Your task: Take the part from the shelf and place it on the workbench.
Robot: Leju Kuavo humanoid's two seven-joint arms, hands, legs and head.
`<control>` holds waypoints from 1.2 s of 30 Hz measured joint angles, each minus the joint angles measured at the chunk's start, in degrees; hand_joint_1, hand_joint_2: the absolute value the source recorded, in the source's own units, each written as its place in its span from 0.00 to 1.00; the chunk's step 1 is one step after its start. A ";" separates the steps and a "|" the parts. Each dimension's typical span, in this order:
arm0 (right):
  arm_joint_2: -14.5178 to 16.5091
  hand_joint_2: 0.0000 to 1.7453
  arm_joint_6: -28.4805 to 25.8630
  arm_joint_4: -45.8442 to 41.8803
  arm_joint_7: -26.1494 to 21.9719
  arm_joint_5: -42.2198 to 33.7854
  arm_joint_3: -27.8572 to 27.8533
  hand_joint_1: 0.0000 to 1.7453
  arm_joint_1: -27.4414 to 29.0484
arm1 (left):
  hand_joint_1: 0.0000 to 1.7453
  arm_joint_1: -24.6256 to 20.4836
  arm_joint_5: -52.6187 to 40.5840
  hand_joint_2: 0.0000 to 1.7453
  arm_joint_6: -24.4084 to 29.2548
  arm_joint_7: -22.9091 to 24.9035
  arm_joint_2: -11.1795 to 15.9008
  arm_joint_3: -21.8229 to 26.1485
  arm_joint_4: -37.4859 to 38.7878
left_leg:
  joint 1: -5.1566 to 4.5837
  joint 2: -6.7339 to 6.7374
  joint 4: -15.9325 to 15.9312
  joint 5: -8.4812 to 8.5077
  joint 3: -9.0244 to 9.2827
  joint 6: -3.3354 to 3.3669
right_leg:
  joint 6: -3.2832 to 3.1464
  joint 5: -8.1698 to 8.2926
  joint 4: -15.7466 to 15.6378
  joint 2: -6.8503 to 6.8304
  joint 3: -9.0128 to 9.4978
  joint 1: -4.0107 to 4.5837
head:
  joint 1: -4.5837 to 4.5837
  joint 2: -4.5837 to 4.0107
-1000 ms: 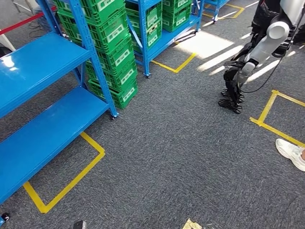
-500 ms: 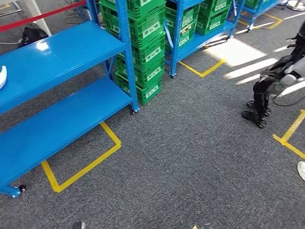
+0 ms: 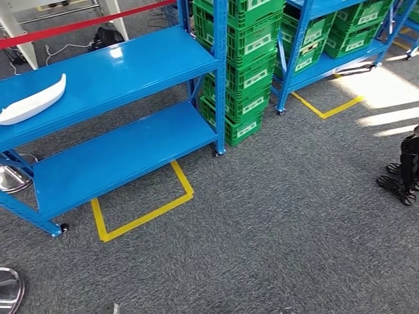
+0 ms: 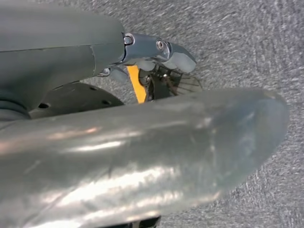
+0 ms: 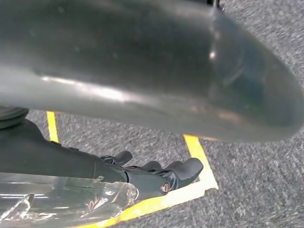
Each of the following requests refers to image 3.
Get blue metal shelf rack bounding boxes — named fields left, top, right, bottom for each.
left=397, top=16, right=419, bottom=61
left=0, top=0, right=229, bottom=238
left=271, top=0, right=419, bottom=116

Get black humanoid robot legs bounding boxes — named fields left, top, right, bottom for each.
left=376, top=126, right=419, bottom=207

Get white floor cable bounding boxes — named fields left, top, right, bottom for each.
left=44, top=40, right=94, bottom=67

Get red barrier belt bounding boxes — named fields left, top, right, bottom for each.
left=0, top=0, right=177, bottom=50

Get white curved plastic part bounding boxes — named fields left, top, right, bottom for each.
left=0, top=73, right=67, bottom=126

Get black bag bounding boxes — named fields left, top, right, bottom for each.
left=89, top=26, right=125, bottom=52

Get white desk panel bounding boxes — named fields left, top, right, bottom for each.
left=0, top=5, right=39, bottom=71
left=97, top=0, right=129, bottom=42

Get steel desk frame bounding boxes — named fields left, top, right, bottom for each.
left=18, top=2, right=100, bottom=26

